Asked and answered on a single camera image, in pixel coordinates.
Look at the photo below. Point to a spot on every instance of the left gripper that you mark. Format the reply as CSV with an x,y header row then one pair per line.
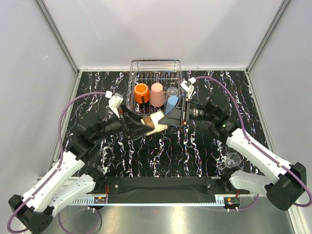
x,y
135,130

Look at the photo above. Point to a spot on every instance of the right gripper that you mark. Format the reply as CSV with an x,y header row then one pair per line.
x,y
174,117

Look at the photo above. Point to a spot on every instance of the metal cup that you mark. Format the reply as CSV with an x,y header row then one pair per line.
x,y
154,122

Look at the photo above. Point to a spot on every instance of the blue plastic cup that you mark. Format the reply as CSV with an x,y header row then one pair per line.
x,y
171,103

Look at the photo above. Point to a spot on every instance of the clear faceted glass tumbler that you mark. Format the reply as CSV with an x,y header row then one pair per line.
x,y
172,91

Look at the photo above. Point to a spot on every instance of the pink plastic cup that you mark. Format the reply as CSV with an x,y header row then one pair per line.
x,y
157,95

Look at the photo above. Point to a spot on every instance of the orange cup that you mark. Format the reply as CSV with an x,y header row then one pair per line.
x,y
141,93

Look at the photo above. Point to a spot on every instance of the small clear plastic cup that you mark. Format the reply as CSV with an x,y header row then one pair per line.
x,y
232,160

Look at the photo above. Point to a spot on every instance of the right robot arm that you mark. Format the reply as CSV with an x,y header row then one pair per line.
x,y
281,183

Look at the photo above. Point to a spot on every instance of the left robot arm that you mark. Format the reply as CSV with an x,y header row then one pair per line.
x,y
36,208

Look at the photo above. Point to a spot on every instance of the black base bar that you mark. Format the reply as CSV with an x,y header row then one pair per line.
x,y
164,190

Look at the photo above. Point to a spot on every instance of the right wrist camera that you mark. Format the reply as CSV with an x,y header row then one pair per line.
x,y
187,86

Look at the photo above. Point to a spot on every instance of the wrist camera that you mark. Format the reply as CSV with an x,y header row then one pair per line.
x,y
115,101
187,86

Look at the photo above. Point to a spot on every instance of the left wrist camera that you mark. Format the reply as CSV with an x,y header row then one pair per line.
x,y
115,101

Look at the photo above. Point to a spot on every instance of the wire dish rack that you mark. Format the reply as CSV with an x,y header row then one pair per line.
x,y
168,72

